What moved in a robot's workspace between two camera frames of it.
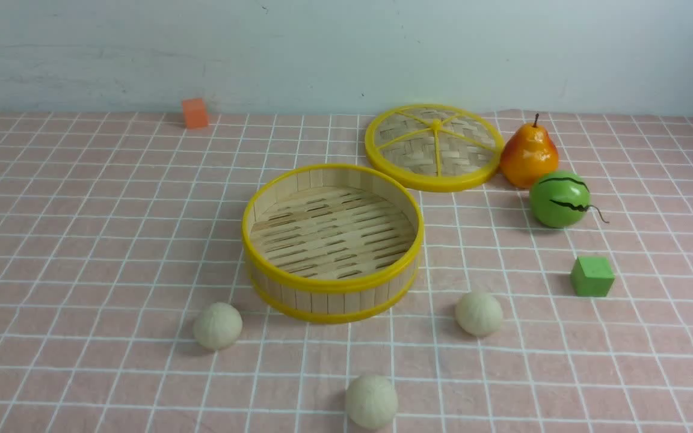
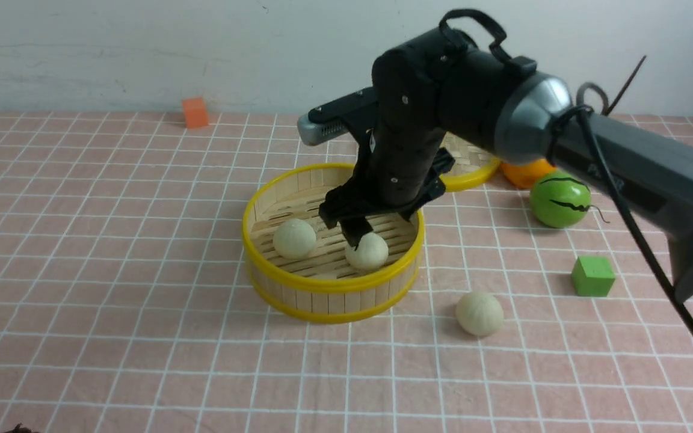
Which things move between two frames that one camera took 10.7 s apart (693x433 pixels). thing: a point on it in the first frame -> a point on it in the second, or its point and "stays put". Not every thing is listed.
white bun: [372, 402] -> [371, 253]
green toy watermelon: [560, 199] stays put
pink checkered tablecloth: [105, 287] stays put
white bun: [218, 326] -> [294, 239]
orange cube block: [195, 113] stays put
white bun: [479, 314] stays put
